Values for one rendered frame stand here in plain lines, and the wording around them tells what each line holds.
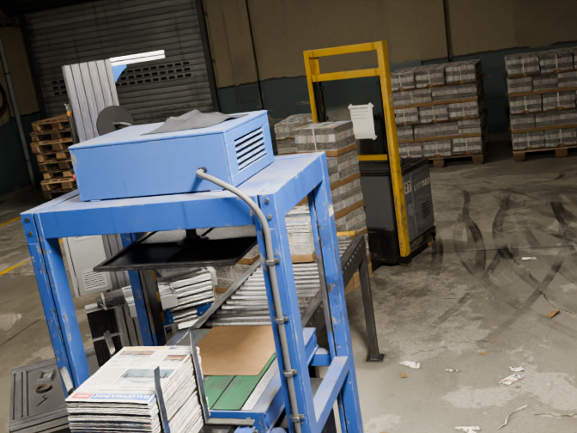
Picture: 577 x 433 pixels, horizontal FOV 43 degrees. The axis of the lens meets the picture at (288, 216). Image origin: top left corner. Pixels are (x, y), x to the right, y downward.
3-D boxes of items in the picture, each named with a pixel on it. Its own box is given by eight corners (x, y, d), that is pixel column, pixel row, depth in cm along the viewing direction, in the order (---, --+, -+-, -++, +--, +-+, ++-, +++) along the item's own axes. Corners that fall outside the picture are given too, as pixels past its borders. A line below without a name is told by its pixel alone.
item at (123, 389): (136, 412, 261) (122, 345, 255) (213, 414, 252) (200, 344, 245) (78, 476, 226) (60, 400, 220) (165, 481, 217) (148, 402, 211)
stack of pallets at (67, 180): (85, 189, 1220) (68, 112, 1189) (136, 184, 1197) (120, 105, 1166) (42, 210, 1096) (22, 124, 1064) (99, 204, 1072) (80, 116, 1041)
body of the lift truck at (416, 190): (343, 256, 663) (331, 170, 644) (373, 238, 705) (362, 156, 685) (411, 261, 621) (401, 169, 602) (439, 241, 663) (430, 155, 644)
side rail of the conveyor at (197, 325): (279, 257, 458) (276, 239, 455) (288, 256, 456) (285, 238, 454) (192, 352, 335) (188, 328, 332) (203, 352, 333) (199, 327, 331)
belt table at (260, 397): (183, 348, 336) (179, 328, 334) (318, 347, 316) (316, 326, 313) (104, 431, 272) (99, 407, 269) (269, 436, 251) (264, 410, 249)
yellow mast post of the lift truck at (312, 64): (331, 251, 652) (302, 51, 609) (336, 248, 658) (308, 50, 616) (339, 252, 646) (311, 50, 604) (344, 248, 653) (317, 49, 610)
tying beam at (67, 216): (121, 193, 322) (116, 171, 319) (328, 175, 292) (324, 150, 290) (27, 240, 260) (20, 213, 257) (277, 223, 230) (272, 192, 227)
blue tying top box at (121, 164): (139, 173, 304) (130, 125, 299) (275, 160, 285) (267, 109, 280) (79, 201, 262) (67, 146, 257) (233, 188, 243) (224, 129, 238)
